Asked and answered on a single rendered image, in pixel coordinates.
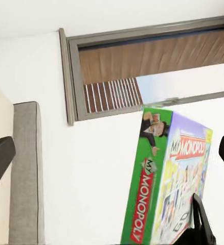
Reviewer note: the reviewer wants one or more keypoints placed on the bed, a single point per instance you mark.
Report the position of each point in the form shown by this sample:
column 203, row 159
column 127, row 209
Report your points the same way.
column 21, row 187

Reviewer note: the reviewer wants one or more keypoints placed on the fixed window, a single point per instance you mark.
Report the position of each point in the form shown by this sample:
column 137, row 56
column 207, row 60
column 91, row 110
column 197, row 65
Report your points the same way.
column 123, row 71

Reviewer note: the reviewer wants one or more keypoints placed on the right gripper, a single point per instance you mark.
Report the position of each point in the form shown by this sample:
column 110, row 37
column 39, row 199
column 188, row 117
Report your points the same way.
column 201, row 234

